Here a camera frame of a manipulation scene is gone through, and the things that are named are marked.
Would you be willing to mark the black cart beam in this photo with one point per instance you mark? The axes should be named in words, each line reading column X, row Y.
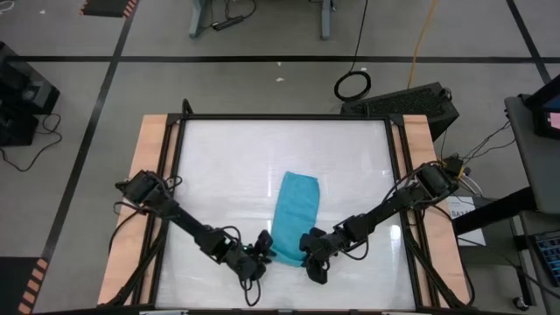
column 494, row 212

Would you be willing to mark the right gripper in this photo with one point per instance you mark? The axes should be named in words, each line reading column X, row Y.
column 328, row 245

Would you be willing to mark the grey desk leg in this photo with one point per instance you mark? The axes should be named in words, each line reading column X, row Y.
column 326, row 22
column 197, row 22

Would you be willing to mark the teal terry towel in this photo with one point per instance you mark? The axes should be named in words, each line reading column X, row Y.
column 295, row 214

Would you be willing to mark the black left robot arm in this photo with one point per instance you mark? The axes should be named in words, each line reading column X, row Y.
column 188, row 221

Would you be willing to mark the black equipment stack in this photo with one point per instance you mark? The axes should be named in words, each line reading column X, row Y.
column 22, row 92

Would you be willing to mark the wooden table side board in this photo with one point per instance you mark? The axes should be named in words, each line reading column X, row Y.
column 417, row 140
column 144, row 144

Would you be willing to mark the keyboard with blue keys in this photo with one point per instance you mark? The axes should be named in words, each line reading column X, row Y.
column 551, row 258

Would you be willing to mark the grey cart top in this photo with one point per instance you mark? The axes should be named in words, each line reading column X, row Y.
column 534, row 166

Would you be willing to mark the black caster wheel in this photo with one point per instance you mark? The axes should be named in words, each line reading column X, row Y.
column 520, row 303

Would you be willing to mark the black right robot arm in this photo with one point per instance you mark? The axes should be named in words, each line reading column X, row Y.
column 394, row 203

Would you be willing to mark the black triangular bracket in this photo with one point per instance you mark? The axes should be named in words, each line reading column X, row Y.
column 187, row 108

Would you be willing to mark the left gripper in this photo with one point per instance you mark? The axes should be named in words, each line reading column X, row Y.
column 245, row 262

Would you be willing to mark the black power strip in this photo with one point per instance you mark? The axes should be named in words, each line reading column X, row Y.
column 227, row 23

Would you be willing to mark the white paper sheet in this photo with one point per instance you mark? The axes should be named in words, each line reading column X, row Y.
column 470, row 232

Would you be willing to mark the black orange hazard mat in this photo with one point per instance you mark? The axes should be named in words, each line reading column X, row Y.
column 13, row 284
column 107, row 6

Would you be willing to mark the black monitor with lit screen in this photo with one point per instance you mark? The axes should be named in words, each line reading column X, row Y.
column 540, row 131

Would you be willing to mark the black aluminium table frame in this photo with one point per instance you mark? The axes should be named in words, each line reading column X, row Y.
column 284, row 116

